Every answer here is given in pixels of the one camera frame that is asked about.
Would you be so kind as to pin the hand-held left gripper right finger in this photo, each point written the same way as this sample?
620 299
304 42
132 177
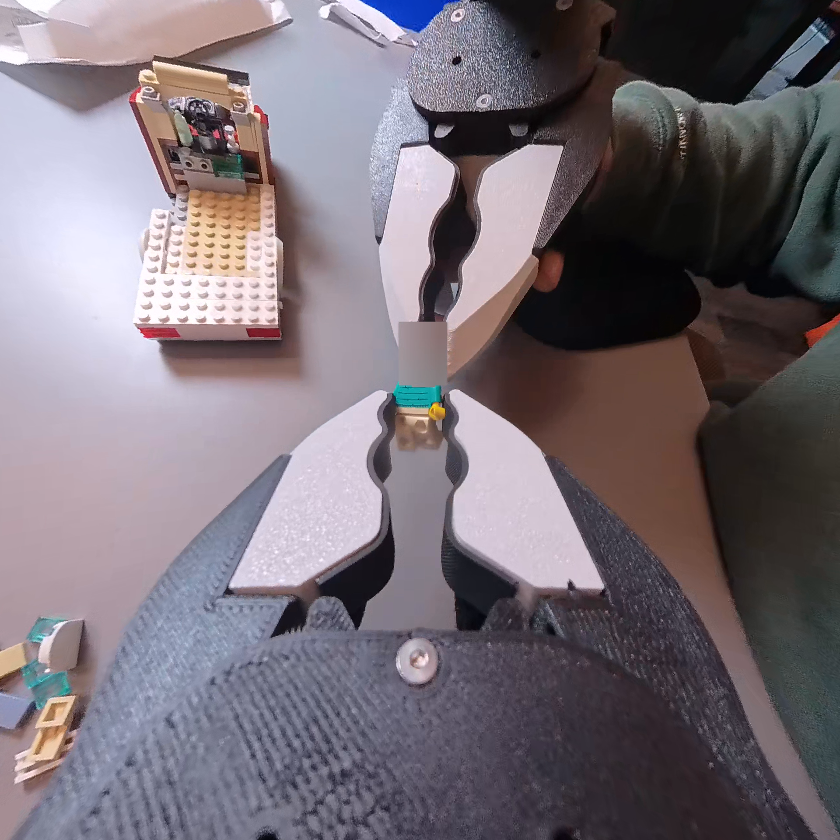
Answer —
525 518

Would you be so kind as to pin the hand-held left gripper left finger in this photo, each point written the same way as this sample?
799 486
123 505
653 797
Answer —
315 518

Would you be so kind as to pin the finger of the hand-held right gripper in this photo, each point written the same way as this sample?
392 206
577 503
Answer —
512 223
410 216

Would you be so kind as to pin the person's right hand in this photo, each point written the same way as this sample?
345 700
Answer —
550 272

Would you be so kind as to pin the black mesh cushion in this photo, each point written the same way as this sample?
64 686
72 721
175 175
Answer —
610 308

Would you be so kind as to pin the torn white paper piece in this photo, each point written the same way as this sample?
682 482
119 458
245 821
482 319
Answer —
361 19

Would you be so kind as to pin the white tan lego house model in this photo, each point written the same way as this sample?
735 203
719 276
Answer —
210 262

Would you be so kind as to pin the person's torso green sweatshirt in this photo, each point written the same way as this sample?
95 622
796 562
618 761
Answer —
781 525

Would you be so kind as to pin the pile of small lego pieces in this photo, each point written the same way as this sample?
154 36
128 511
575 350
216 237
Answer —
49 689

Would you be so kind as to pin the white paper bag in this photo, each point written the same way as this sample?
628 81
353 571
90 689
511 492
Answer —
131 29

